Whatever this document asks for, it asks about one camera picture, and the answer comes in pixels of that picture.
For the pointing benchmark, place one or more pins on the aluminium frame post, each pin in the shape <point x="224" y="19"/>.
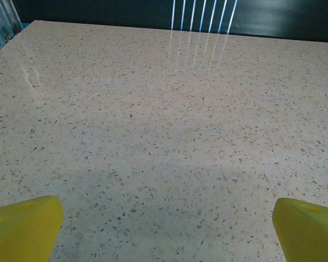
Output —
<point x="2" y="16"/>

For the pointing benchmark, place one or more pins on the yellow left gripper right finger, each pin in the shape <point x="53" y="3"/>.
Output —
<point x="309" y="234"/>

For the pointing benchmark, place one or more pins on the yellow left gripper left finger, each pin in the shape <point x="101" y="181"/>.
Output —
<point x="22" y="232"/>

